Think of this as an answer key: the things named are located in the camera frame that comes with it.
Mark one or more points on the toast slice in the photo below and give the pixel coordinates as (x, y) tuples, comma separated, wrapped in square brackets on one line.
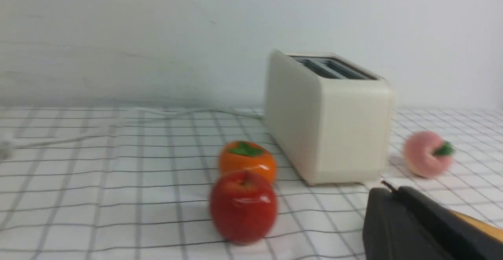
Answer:
[(492, 231)]

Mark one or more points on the orange persimmon with leaf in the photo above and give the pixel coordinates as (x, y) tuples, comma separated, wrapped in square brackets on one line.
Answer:
[(243, 154)]

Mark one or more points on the cream white toaster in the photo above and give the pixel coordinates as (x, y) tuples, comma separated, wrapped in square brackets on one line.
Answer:
[(331, 118)]

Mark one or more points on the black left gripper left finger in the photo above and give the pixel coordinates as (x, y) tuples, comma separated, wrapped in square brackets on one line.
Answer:
[(392, 232)]

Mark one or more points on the red apple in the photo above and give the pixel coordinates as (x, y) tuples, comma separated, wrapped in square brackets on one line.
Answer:
[(243, 207)]

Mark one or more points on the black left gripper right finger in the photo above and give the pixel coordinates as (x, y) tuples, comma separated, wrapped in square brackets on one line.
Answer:
[(460, 239)]

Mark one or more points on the pink peach with leaf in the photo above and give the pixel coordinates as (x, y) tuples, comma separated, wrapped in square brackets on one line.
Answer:
[(427, 154)]

